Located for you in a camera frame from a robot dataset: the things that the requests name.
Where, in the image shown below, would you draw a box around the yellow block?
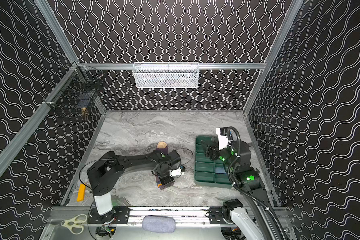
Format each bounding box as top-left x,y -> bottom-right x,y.
77,184 -> 86,202

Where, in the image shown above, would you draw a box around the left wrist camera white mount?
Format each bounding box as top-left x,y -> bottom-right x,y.
171,166 -> 186,178

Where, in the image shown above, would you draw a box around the green compartment tray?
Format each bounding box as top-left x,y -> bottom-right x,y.
194,135 -> 235,189

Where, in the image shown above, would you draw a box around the scissors cream handles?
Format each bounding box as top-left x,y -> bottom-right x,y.
61,214 -> 88,235

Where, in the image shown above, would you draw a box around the brass padlock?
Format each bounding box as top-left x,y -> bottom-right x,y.
81,107 -> 88,118

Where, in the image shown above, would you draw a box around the aluminium frame profile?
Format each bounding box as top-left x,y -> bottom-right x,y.
35,0 -> 79,64

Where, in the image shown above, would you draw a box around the front aluminium rail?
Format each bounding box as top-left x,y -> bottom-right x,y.
48,207 -> 290,227

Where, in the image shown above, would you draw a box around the purple sock tan toe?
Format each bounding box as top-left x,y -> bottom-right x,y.
156,142 -> 169,154

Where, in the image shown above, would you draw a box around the blue sock orange cuff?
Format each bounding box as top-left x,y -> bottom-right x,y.
215,167 -> 227,174

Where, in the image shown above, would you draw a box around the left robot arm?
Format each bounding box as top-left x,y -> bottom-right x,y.
87,150 -> 181,216

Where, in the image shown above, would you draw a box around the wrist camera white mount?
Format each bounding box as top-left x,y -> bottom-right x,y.
216,127 -> 230,150
171,166 -> 186,178

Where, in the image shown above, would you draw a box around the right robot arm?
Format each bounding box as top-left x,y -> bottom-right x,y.
201,141 -> 289,240

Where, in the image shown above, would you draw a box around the grey cloth pad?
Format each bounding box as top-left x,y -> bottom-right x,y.
142,216 -> 176,234

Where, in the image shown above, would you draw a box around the black wire basket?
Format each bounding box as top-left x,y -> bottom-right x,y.
46,66 -> 105,122

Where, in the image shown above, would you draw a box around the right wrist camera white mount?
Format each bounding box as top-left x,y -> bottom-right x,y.
216,127 -> 230,150

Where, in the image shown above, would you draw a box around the white wire basket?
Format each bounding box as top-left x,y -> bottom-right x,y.
133,62 -> 200,89

